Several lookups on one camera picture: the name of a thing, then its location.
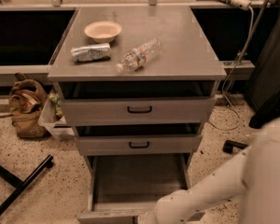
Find clear plastic water bottle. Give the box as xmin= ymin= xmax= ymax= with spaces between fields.
xmin=116 ymin=38 xmax=161 ymax=74

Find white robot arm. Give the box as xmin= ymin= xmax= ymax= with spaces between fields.
xmin=139 ymin=118 xmax=280 ymax=224

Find beige paper bowl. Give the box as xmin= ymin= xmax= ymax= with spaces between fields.
xmin=84 ymin=21 xmax=122 ymax=43

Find brown paper bag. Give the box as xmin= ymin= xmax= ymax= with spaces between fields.
xmin=8 ymin=73 xmax=48 ymax=139

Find grey top drawer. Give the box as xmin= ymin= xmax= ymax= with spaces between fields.
xmin=60 ymin=81 xmax=216 ymax=126

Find black metal stand base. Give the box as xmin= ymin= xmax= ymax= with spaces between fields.
xmin=0 ymin=155 xmax=53 ymax=216

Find white cable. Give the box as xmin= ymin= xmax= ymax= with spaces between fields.
xmin=207 ymin=5 xmax=255 ymax=132

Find grey drawer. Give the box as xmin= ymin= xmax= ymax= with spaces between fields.
xmin=60 ymin=81 xmax=216 ymax=126
xmin=77 ymin=123 xmax=202 ymax=156
xmin=77 ymin=153 xmax=206 ymax=224

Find grey bottom drawer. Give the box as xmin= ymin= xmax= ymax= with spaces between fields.
xmin=77 ymin=153 xmax=206 ymax=224

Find silver foil snack bag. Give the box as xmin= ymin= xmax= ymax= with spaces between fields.
xmin=71 ymin=43 xmax=111 ymax=62

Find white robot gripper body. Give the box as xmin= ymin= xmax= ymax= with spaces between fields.
xmin=137 ymin=210 xmax=158 ymax=224

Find grey drawer cabinet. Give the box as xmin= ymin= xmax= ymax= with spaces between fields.
xmin=47 ymin=5 xmax=227 ymax=173

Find grey middle drawer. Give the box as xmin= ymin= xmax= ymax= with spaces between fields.
xmin=77 ymin=123 xmax=202 ymax=156

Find clear plastic bin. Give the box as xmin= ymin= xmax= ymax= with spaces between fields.
xmin=38 ymin=91 xmax=74 ymax=140

